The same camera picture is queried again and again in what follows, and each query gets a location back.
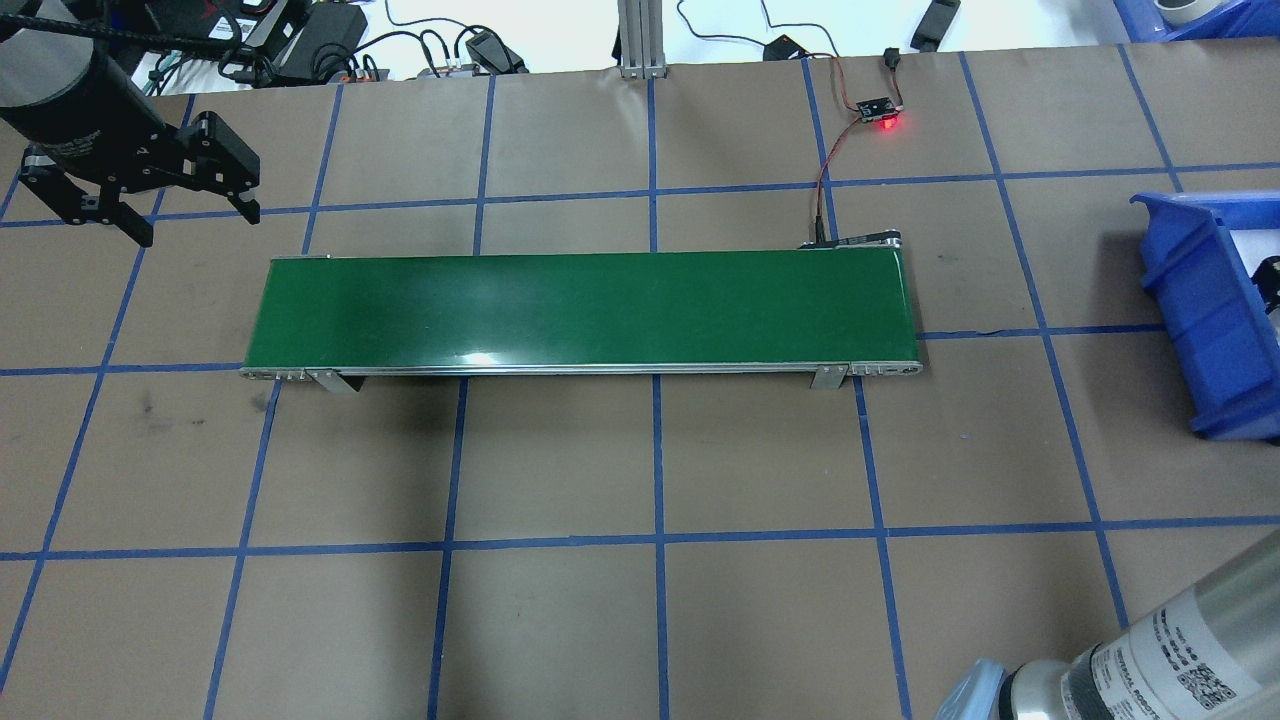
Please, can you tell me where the white tape roll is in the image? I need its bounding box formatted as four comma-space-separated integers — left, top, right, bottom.
1153, 0, 1219, 28

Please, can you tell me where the black computer with red logo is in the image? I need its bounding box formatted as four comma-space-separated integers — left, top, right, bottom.
198, 0, 301, 61

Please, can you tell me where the red black conveyor power cable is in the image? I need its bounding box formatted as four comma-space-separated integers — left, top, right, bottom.
815, 50, 906, 249

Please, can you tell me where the large black power brick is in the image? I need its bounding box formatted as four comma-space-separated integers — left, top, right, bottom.
268, 3, 369, 83

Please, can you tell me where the small blue plastic bin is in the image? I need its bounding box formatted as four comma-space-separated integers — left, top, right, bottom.
1113, 0, 1280, 45

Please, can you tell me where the green belt conveyor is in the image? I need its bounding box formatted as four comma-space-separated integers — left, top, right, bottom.
238, 240, 925, 394

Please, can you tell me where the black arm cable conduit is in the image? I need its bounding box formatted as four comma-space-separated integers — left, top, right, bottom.
0, 0, 246, 61

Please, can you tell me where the aluminium profile post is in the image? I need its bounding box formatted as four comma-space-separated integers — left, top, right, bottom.
616, 0, 671, 81

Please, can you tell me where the small red LED board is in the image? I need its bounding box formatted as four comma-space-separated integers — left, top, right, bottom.
853, 97, 906, 133

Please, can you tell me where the slim black power adapter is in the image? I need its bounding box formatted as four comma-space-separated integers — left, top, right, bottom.
908, 0, 963, 53

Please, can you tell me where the large blue plastic bin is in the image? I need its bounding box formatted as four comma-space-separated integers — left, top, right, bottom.
1130, 190, 1280, 443

